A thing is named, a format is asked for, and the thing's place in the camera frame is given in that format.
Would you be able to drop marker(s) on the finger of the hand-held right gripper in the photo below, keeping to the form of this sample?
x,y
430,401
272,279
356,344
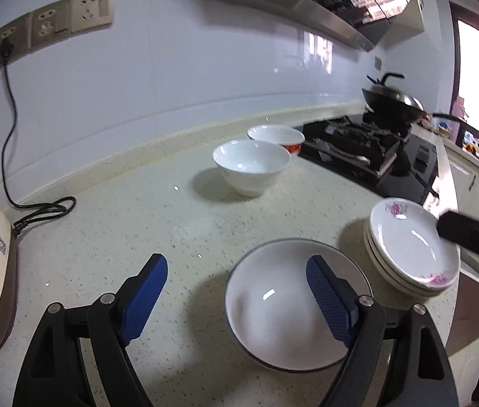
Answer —
x,y
472,237

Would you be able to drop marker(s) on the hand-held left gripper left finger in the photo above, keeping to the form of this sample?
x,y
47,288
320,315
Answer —
x,y
148,292

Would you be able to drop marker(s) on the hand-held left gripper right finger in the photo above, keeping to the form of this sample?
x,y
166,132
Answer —
x,y
328,301

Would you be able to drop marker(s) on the white floral plate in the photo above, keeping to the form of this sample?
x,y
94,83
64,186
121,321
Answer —
x,y
397,285
396,279
409,237

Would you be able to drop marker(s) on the plain white bowl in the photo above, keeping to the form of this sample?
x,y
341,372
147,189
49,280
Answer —
x,y
248,165

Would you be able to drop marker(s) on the white bowl with red band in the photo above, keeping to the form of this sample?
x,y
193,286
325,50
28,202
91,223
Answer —
x,y
277,135

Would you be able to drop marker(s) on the white kitchen cabinets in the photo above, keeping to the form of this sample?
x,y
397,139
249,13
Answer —
x,y
472,186

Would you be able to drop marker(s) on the black glass gas stove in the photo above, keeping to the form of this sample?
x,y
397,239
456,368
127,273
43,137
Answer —
x,y
409,178

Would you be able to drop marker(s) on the black burner grate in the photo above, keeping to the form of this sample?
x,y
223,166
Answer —
x,y
362,144

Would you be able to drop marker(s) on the dark wok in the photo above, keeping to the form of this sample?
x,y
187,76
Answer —
x,y
392,101

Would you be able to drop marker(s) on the black power plug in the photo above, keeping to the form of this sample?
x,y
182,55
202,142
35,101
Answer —
x,y
6,48

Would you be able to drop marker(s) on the steel range hood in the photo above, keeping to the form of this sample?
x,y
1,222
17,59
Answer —
x,y
307,4

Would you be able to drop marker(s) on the small wall switch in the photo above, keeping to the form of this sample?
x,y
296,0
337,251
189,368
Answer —
x,y
377,62

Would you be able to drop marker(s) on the beige wall socket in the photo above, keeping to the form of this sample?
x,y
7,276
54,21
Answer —
x,y
91,8
19,27
51,25

